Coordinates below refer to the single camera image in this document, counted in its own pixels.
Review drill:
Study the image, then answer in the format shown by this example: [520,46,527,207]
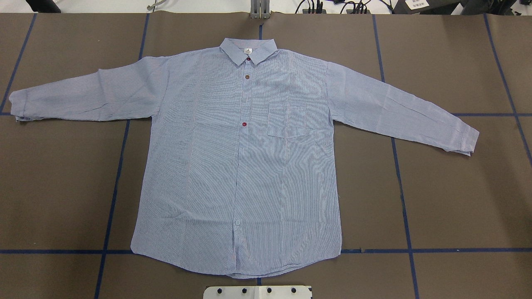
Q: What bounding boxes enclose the light blue striped shirt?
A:
[8,38,479,279]

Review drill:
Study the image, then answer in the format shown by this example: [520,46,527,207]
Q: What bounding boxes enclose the brown table mat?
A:
[1,11,531,299]

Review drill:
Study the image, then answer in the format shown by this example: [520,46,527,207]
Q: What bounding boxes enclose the black labelled box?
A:
[392,0,460,15]

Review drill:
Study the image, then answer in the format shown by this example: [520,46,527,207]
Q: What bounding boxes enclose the grey aluminium frame post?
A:
[250,0,271,20]

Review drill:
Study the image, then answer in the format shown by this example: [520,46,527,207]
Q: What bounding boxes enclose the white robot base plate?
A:
[203,285,313,299]

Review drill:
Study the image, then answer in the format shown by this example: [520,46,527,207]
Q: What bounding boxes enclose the black cable bundle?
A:
[294,0,371,15]

